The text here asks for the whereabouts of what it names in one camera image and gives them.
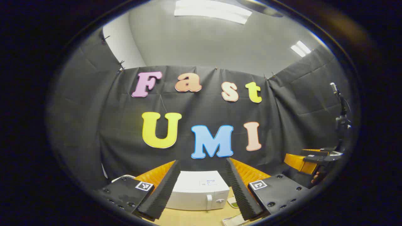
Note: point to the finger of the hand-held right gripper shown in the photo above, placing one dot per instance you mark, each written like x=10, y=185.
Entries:
x=298, y=161

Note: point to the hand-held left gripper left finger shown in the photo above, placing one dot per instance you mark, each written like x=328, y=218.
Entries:
x=163, y=191

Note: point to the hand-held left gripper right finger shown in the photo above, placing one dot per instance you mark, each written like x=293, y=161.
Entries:
x=241, y=194

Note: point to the white microwave oven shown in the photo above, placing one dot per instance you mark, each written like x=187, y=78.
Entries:
x=196, y=191

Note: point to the white divided bean dish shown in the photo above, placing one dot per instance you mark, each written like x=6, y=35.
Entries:
x=233, y=202

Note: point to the white rectangular tray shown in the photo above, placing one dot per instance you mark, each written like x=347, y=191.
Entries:
x=234, y=220

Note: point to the black stand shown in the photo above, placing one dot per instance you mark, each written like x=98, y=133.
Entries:
x=343, y=119

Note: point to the black backdrop cloth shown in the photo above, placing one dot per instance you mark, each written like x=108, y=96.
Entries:
x=201, y=103

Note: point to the large ceiling light panel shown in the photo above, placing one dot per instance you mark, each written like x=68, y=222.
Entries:
x=213, y=11

